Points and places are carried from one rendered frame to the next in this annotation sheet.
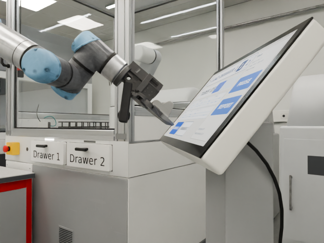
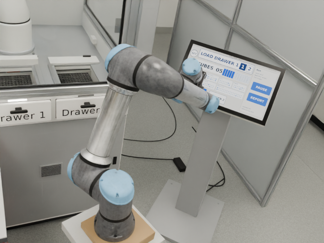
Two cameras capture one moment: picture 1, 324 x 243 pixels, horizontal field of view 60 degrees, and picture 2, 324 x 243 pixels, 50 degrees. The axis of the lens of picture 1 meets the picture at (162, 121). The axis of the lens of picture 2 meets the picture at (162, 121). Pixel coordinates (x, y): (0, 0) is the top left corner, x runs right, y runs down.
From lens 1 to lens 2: 175 cm
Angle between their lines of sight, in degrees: 71
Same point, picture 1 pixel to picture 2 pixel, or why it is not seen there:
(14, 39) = (205, 95)
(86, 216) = (79, 148)
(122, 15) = not seen: outside the picture
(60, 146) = (45, 105)
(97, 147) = (101, 100)
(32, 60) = (215, 105)
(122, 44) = (135, 16)
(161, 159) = not seen: hidden behind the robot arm
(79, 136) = (73, 92)
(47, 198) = (18, 152)
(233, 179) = not seen: hidden behind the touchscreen
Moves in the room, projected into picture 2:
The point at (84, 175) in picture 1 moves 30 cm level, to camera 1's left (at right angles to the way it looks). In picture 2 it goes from (77, 122) to (32, 150)
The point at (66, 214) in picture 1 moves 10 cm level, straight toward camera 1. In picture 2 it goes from (50, 155) to (68, 160)
